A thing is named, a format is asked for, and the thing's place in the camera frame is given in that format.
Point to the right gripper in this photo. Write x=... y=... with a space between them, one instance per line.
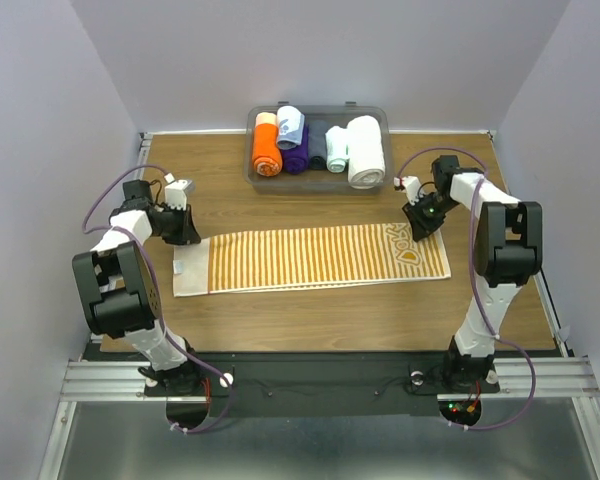
x=422 y=227

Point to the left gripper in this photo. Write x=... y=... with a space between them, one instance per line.
x=187 y=234

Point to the yellow striped towel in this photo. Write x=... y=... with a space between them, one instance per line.
x=308 y=259

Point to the light blue towel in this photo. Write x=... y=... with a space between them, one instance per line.
x=290 y=124

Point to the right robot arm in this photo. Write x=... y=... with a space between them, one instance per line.
x=505 y=252

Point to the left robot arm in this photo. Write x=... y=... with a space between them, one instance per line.
x=119 y=292

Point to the white rolled towel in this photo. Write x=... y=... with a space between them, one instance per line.
x=366 y=164

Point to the orange rolled towel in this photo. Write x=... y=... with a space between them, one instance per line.
x=266 y=157

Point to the mint rolled towel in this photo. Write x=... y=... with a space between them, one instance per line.
x=337 y=149

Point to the dark grey rolled towel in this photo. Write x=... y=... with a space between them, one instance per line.
x=317 y=149

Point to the clear plastic bin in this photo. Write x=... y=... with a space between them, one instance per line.
x=316 y=181

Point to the purple rolled towel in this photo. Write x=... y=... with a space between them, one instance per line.
x=296 y=160

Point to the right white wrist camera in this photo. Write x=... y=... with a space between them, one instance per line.
x=409 y=186

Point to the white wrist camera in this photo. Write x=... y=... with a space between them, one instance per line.
x=409 y=186
x=176 y=194

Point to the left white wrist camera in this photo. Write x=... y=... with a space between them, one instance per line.
x=176 y=194

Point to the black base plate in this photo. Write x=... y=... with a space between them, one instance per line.
x=270 y=385

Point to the aluminium frame rail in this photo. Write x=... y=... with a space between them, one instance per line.
x=111 y=429

